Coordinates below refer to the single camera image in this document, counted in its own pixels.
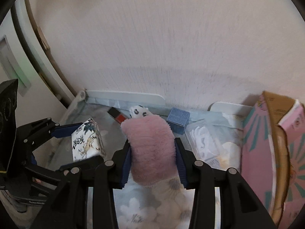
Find white floral patterned box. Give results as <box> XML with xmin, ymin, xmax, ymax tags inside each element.
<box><xmin>71</xmin><ymin>118</ymin><xmax>107</xmax><ymax>162</ymax></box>

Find black and red box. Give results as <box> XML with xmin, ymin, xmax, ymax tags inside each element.
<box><xmin>107</xmin><ymin>107</ymin><xmax>128</xmax><ymax>125</ymax></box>

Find clear plastic bag white item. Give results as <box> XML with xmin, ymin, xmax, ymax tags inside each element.
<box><xmin>185</xmin><ymin>112</ymin><xmax>243</xmax><ymax>171</ymax></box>

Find pink lined cardboard box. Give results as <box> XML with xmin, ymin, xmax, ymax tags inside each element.
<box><xmin>241</xmin><ymin>91</ymin><xmax>304</xmax><ymax>228</ymax></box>

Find pink fluffy pouch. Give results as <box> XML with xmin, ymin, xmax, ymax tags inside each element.
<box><xmin>121</xmin><ymin>115</ymin><xmax>177</xmax><ymax>186</ymax></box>

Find blue square box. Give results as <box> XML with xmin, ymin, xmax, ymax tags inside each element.
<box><xmin>166</xmin><ymin>108</ymin><xmax>190</xmax><ymax>135</ymax></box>

